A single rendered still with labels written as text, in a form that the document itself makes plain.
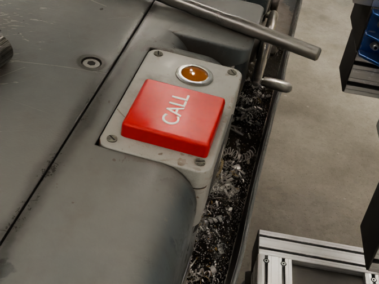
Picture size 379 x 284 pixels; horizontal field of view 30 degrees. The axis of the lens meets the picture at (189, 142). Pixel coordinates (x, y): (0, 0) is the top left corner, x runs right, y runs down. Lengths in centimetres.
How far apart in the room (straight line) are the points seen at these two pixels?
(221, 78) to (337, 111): 235
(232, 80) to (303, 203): 187
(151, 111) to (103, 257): 13
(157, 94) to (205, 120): 4
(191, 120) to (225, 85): 7
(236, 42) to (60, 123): 19
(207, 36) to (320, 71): 253
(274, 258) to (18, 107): 143
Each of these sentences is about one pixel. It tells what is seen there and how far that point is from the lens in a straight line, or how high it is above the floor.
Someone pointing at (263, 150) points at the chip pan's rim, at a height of 60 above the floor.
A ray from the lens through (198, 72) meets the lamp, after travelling 54.
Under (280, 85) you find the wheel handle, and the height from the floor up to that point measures 70.
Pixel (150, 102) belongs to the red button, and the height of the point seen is 127.
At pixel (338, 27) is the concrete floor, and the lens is 352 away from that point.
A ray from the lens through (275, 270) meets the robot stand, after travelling 184.
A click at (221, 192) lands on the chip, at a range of 146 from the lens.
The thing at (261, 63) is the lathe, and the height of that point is 75.
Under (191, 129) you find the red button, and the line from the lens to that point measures 47.
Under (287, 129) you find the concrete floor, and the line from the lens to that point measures 270.
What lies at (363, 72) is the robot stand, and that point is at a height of 90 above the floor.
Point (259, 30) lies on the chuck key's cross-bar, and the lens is 60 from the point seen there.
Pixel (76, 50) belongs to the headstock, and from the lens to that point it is 56.
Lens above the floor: 155
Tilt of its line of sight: 38 degrees down
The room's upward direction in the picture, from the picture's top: 11 degrees clockwise
